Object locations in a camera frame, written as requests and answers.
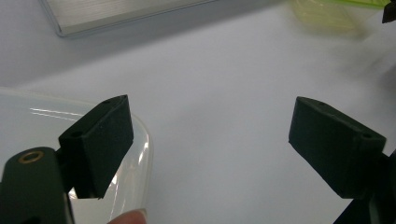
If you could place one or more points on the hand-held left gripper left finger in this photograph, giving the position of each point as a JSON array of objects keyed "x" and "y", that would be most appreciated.
[{"x": 99, "y": 146}]

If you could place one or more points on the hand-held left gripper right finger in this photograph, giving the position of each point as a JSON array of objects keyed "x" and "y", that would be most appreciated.
[{"x": 336, "y": 146}]

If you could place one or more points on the green plastic lidded container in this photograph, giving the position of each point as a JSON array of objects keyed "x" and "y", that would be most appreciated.
[{"x": 327, "y": 15}]

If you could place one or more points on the clear plastic lidded container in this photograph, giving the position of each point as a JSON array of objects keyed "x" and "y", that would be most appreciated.
[{"x": 31, "y": 127}]

